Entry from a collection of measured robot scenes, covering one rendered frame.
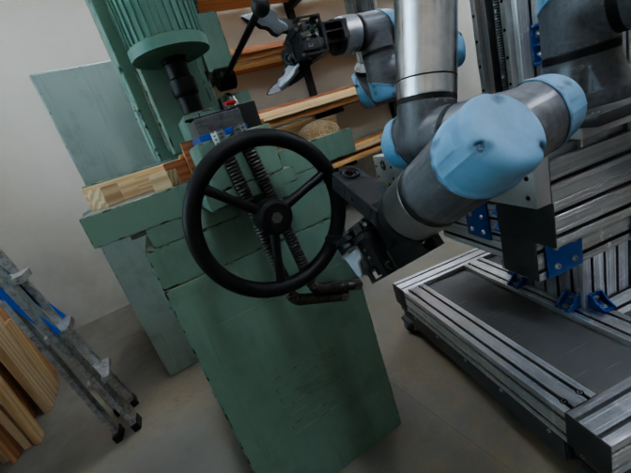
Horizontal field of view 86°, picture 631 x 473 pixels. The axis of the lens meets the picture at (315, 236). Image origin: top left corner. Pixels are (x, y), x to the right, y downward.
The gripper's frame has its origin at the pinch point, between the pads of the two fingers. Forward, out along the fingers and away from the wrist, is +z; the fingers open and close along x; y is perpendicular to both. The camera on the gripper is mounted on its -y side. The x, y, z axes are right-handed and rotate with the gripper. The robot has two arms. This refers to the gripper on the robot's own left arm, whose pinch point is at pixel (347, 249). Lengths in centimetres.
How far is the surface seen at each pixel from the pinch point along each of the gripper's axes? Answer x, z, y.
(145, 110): -17, 30, -63
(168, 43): -10, 4, -55
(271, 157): -2.5, 3.4, -22.8
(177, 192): -20.3, 12.2, -26.9
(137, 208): -28.1, 12.4, -26.6
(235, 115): -6.2, -0.2, -31.0
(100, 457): -82, 115, 14
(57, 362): -78, 97, -24
